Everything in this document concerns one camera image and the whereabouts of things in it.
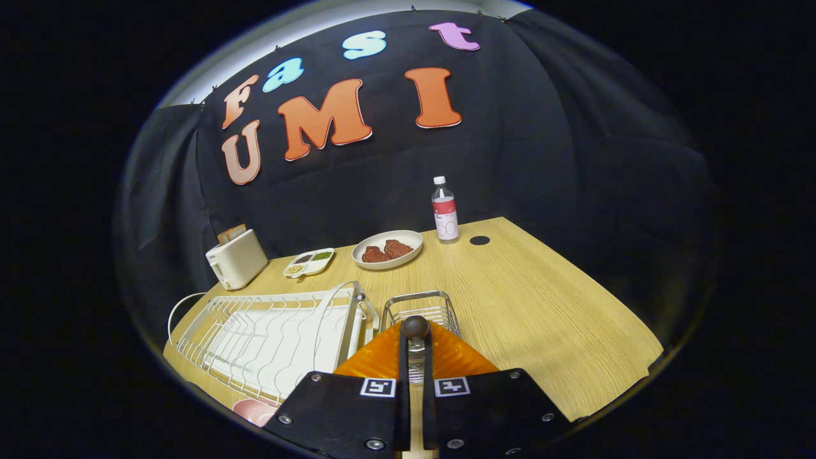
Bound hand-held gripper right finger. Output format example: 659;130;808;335
421;322;571;459

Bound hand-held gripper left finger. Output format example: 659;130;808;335
263;319;411;459

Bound pink plate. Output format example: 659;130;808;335
232;398;279;428

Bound white wire dish rack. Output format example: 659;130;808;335
167;281;381;406

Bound spoon with wooden handle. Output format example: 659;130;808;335
402;315;430;386

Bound metal wire basket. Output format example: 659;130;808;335
381;291;462;339

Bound white divided snack dish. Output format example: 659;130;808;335
283;247;335;279

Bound white plate with meat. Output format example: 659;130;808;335
351;230;424;270

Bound white toaster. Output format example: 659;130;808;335
205;229;270;291

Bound clear water bottle red label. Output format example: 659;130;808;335
432;176;460;245

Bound black backdrop cloth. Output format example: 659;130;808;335
115;10;718;358

